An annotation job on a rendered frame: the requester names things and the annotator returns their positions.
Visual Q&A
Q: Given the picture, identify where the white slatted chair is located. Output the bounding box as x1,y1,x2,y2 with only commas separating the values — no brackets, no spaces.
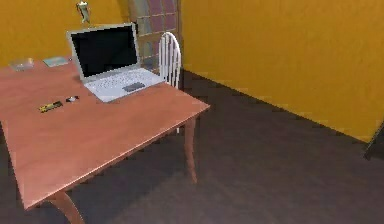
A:
157,31,183,90

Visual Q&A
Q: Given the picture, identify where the white open laptop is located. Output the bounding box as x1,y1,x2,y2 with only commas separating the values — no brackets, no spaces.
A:
66,22,167,104

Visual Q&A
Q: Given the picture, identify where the reddish wooden table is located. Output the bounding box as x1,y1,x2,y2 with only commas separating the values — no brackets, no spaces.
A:
0,57,211,224

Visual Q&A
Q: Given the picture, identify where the window with coloured panes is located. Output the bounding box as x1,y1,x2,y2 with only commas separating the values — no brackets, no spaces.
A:
128,0,183,73

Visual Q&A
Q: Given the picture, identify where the yellow and black pen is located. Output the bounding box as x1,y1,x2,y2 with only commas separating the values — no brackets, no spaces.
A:
38,100,64,114

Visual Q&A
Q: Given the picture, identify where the pale blue flat book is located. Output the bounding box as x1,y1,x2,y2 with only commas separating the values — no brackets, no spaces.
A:
42,56,70,68

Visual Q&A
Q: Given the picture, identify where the small grey green statuette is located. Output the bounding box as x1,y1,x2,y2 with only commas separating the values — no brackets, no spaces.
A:
76,1,92,25

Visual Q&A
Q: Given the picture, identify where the grey flat book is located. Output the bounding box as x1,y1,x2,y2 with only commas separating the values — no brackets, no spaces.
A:
8,57,35,72

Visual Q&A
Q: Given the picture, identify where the dark furniture edge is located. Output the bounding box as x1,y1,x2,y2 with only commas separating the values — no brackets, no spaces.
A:
363,120,384,162

